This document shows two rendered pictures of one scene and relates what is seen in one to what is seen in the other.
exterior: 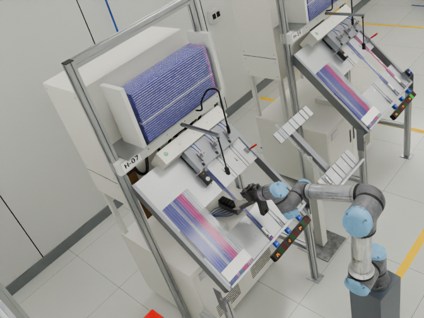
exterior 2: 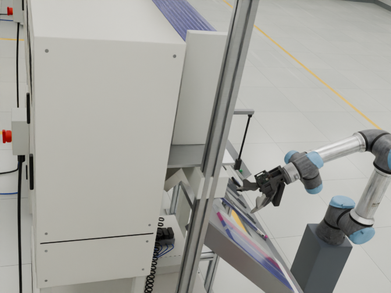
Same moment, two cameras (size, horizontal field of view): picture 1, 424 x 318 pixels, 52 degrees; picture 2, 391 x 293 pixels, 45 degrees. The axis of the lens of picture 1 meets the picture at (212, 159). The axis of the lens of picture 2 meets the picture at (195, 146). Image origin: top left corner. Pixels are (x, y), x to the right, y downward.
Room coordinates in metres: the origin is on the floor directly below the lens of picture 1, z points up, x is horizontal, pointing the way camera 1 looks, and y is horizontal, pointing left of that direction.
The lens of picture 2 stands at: (1.56, 1.47, 2.06)
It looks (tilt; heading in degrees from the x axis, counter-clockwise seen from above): 30 degrees down; 285
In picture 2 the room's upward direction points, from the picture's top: 11 degrees clockwise
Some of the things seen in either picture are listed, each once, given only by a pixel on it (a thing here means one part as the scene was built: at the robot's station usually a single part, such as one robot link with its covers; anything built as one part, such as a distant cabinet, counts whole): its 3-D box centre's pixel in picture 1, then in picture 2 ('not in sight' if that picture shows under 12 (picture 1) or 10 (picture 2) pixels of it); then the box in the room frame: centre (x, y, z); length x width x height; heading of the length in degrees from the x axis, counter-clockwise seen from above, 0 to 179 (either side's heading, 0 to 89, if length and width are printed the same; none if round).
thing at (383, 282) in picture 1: (374, 272); (332, 227); (1.32, -0.61, 0.60); 0.15 x 0.15 x 0.10
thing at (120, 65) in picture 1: (146, 172); (28, 239); (2.36, 0.44, 0.86); 0.70 x 0.67 x 1.72; 128
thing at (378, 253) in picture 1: (373, 259); (340, 210); (1.32, -0.60, 0.72); 0.13 x 0.12 x 0.14; 131
